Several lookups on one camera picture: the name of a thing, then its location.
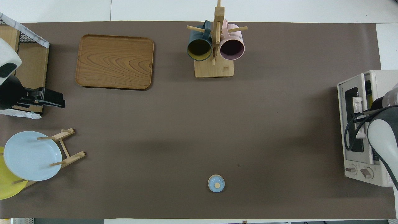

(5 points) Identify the pink mug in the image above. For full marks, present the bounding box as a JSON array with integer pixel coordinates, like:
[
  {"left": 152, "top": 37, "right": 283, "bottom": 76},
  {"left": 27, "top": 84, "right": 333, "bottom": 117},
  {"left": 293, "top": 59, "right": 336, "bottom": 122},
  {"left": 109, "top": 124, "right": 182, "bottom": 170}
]
[{"left": 219, "top": 20, "right": 246, "bottom": 61}]

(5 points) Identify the wooden wire shelf crate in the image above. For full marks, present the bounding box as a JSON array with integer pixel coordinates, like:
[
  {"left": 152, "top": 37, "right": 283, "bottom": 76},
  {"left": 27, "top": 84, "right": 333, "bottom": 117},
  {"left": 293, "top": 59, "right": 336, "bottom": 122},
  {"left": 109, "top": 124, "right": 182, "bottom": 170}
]
[{"left": 0, "top": 12, "right": 50, "bottom": 119}]

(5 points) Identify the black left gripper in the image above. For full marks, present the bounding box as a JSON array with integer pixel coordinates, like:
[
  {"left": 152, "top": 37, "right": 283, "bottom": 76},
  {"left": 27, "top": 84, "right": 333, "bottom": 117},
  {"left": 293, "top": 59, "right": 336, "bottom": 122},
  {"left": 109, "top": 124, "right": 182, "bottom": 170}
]
[{"left": 0, "top": 75, "right": 66, "bottom": 110}]

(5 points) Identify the light blue plate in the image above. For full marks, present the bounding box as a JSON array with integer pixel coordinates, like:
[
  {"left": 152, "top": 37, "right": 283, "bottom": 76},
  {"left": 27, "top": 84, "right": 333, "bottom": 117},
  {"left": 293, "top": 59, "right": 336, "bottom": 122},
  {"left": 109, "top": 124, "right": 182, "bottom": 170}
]
[{"left": 3, "top": 131, "right": 62, "bottom": 181}]

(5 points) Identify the brown table mat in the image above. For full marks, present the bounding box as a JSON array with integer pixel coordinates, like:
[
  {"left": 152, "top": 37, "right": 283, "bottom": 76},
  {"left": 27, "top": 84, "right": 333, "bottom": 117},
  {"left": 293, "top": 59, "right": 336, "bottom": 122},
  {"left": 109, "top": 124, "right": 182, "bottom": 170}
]
[{"left": 0, "top": 21, "right": 397, "bottom": 219}]

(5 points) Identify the wooden plate rack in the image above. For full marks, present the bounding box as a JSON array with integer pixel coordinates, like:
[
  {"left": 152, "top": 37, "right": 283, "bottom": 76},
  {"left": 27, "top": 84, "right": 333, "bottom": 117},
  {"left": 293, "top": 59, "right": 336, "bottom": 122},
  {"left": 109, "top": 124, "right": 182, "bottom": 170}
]
[{"left": 12, "top": 128, "right": 86, "bottom": 189}]

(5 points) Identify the glass oven door with handle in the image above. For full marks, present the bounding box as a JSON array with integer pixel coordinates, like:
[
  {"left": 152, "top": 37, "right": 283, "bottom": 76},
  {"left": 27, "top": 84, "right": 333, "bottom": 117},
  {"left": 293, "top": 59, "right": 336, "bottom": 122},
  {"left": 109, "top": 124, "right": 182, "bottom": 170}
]
[{"left": 337, "top": 75, "right": 373, "bottom": 162}]

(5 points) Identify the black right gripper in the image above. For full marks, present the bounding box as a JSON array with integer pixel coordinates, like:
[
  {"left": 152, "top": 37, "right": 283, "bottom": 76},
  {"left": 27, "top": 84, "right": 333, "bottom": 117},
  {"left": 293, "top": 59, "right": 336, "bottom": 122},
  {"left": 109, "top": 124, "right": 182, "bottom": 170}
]
[{"left": 363, "top": 97, "right": 387, "bottom": 114}]

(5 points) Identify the wooden mug tree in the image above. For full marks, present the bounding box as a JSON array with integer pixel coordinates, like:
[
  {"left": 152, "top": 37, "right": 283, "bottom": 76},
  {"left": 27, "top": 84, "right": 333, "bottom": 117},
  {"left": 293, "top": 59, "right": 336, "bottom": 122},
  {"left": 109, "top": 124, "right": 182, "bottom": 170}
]
[{"left": 186, "top": 0, "right": 248, "bottom": 78}]

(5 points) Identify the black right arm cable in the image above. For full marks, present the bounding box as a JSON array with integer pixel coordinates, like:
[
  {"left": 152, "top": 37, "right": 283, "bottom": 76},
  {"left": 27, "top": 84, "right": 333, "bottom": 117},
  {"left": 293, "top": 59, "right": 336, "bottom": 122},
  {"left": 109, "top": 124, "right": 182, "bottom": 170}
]
[{"left": 344, "top": 112, "right": 373, "bottom": 152}]

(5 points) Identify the dark teal mug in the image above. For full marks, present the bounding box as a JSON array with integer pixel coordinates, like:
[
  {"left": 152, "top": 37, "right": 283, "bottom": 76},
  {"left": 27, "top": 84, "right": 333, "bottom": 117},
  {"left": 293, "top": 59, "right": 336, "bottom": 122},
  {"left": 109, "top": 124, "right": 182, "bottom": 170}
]
[{"left": 187, "top": 20, "right": 213, "bottom": 62}]

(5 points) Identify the yellow plate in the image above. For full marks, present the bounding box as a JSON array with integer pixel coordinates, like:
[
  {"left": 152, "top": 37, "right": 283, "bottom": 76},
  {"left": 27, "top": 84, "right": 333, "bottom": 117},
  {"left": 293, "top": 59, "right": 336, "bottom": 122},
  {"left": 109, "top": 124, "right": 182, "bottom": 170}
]
[{"left": 0, "top": 146, "right": 28, "bottom": 200}]

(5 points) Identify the wooden tray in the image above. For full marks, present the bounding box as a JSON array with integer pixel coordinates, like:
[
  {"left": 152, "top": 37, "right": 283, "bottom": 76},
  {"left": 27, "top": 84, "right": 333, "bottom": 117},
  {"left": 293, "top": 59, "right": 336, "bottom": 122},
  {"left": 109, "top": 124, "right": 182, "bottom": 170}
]
[{"left": 75, "top": 34, "right": 155, "bottom": 91}]

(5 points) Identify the small blue dome bell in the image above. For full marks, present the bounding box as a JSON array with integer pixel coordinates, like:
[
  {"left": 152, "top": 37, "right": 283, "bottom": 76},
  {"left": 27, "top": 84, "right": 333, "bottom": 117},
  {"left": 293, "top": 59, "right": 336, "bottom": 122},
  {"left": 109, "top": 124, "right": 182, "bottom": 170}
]
[{"left": 208, "top": 174, "right": 225, "bottom": 193}]

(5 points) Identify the wire and wood storage rack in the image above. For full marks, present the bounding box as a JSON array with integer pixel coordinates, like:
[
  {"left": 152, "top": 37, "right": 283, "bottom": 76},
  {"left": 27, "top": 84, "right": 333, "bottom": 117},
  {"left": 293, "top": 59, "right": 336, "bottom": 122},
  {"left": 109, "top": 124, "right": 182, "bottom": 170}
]
[{"left": 0, "top": 19, "right": 50, "bottom": 114}]

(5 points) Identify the cream toaster oven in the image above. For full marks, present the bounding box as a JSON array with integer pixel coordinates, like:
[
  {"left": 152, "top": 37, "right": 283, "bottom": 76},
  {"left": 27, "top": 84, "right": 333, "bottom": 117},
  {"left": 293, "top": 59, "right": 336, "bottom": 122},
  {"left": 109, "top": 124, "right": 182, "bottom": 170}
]
[{"left": 337, "top": 70, "right": 398, "bottom": 187}]

